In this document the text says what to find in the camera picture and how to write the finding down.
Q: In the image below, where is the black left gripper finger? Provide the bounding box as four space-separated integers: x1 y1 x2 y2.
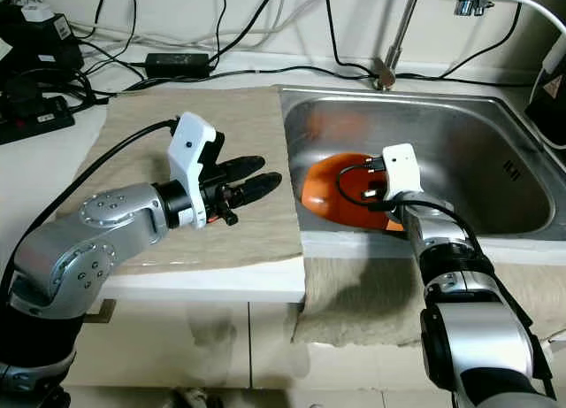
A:
221 154 266 181
233 173 286 206

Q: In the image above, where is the orange plastic plate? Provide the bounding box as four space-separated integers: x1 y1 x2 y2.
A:
301 153 408 234

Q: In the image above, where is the beige cloth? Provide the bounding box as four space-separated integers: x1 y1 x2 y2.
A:
290 258 434 349
88 85 309 276

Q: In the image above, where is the stainless steel sink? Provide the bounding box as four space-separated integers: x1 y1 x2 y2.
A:
276 85 566 250

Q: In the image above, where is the black power adapter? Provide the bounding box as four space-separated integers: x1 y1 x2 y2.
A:
144 52 211 80

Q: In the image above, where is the white cabinet door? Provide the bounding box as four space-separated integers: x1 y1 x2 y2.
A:
241 304 306 400
88 297 250 391

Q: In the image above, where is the metal faucet pipe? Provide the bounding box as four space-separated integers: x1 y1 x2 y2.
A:
371 0 424 92

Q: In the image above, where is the black plastic device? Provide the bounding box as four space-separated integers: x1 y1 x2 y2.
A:
524 67 566 146

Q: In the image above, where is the black power strip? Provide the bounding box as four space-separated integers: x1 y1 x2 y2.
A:
0 94 73 143

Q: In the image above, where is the dark robot foot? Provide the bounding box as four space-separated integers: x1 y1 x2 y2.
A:
168 386 226 408

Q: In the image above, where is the white plug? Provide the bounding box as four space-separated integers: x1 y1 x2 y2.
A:
541 35 566 80

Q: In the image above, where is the black device with white label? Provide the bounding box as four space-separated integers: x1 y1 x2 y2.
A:
0 1 85 73

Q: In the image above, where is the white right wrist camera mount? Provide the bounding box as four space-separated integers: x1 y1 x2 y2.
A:
382 142 425 201

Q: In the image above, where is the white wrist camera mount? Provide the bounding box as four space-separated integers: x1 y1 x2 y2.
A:
168 112 220 230
382 142 425 201

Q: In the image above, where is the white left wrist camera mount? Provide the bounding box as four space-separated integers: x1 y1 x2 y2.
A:
168 112 220 230

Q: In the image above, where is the thin black cable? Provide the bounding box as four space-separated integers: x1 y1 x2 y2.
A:
322 0 566 86

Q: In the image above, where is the dark metal cabinet handle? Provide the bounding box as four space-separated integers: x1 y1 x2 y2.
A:
84 299 118 326

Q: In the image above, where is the white hose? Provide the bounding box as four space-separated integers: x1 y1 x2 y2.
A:
491 0 566 37

